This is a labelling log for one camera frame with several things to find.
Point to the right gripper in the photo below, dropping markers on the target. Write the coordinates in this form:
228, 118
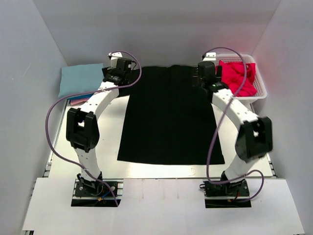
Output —
219, 73

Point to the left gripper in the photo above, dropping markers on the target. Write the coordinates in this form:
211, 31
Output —
108, 71

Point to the black t-shirt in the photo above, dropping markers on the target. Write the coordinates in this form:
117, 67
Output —
168, 120

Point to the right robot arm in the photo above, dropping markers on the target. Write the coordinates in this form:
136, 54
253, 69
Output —
254, 138

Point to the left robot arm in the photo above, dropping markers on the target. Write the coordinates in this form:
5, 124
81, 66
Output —
82, 123

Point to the red t-shirt in basket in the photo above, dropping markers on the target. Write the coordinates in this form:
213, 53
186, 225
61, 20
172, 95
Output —
233, 75

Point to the light blue folded t-shirt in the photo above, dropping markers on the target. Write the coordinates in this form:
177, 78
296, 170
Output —
80, 79

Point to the white plastic basket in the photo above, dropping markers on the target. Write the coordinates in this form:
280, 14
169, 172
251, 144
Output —
258, 82

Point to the pink folded t-shirt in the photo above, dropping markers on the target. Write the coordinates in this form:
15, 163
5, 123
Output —
78, 101

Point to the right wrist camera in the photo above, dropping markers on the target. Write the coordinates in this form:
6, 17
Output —
209, 56

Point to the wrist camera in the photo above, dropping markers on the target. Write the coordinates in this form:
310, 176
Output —
209, 56
113, 57

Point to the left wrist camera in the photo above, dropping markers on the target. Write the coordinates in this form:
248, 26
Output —
113, 57

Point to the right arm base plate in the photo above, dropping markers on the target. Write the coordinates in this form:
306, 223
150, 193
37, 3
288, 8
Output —
226, 196

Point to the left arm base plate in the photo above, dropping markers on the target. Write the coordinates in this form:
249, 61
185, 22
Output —
84, 196

